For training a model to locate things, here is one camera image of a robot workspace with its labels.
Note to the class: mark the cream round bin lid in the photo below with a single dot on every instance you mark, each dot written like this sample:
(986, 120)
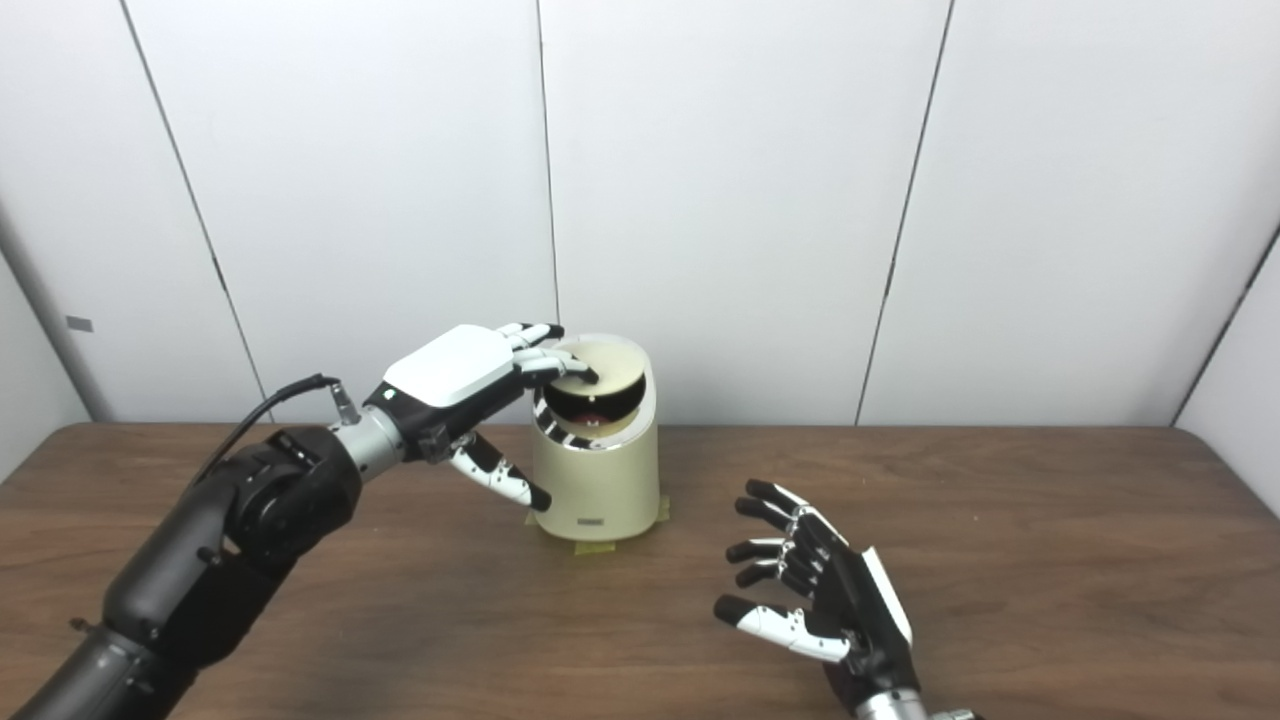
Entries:
(612, 362)

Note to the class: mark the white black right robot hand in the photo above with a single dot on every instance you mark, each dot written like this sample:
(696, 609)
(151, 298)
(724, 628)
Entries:
(860, 610)

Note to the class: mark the cream-colored bin body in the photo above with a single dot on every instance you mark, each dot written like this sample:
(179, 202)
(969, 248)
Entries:
(600, 485)

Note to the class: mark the grey wall tape piece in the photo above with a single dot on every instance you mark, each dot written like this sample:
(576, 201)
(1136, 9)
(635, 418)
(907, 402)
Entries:
(79, 324)

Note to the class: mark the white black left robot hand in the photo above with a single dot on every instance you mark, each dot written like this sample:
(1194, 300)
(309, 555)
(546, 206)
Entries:
(450, 370)

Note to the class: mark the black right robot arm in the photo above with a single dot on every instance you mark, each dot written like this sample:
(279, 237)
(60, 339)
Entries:
(892, 707)

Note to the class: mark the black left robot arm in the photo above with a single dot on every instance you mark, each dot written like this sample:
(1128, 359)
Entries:
(220, 560)

